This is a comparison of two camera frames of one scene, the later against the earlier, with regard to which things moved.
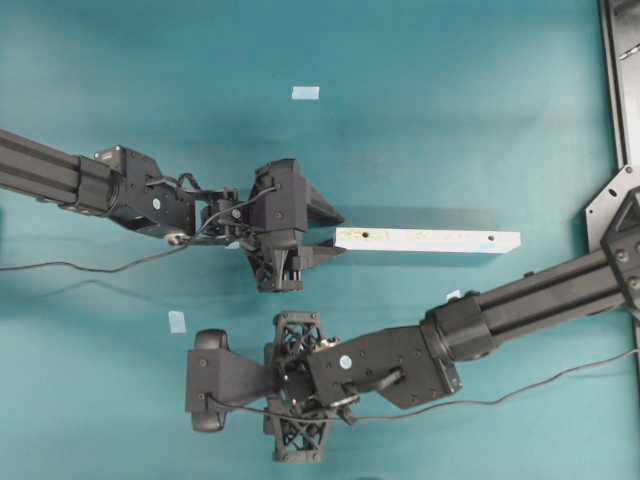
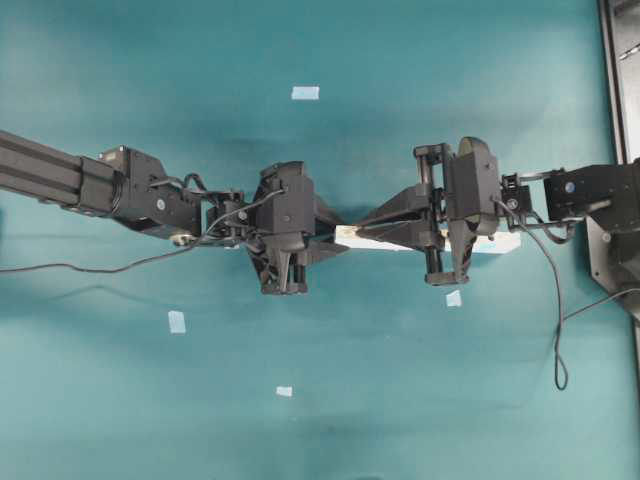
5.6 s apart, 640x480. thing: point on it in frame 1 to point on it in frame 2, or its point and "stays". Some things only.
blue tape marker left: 177,322 stays
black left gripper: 277,256 stays
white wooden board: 426,240 stays
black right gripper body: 295,426 to 448,245
